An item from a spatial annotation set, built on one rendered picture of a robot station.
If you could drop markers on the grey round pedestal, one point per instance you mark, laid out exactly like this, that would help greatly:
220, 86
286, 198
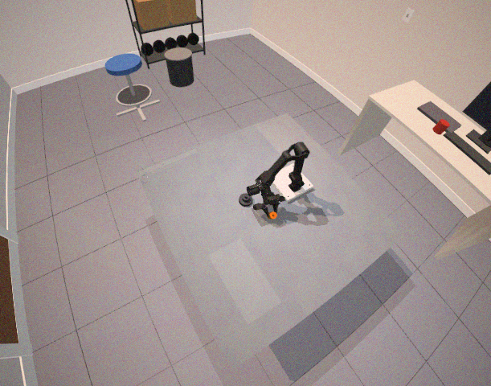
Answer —
245, 200

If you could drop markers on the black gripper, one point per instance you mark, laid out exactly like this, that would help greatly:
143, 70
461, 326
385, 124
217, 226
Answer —
262, 206

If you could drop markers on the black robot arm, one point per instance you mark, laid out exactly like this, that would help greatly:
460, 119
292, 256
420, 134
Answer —
267, 177

